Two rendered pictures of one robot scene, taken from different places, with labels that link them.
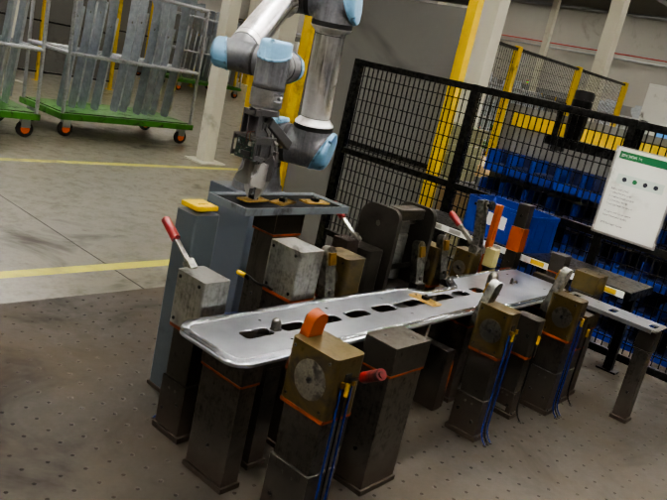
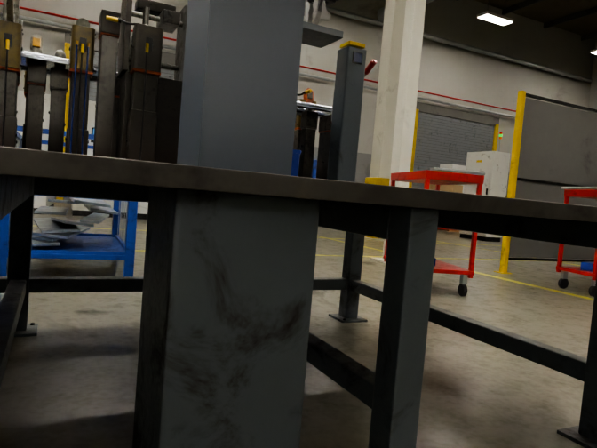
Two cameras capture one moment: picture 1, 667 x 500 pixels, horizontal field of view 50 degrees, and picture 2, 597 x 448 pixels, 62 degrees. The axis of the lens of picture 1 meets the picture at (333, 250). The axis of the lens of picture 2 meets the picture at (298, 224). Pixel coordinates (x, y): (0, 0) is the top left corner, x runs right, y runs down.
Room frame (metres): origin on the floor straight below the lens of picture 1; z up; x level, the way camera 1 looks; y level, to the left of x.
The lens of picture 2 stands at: (3.10, 0.87, 0.66)
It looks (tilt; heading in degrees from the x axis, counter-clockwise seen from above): 3 degrees down; 204
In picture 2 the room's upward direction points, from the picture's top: 5 degrees clockwise
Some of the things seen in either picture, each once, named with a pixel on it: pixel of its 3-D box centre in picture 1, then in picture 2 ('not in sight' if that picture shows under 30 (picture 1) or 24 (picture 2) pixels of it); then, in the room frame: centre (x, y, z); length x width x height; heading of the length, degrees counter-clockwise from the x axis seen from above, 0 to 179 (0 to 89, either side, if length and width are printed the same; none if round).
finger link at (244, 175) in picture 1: (243, 177); (322, 15); (1.66, 0.24, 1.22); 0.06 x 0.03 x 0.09; 150
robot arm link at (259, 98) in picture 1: (267, 99); not in sight; (1.65, 0.22, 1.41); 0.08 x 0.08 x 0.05
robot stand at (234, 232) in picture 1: (244, 251); (237, 82); (2.16, 0.27, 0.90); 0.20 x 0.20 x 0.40; 50
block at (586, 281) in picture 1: (575, 324); not in sight; (2.24, -0.82, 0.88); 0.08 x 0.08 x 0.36; 51
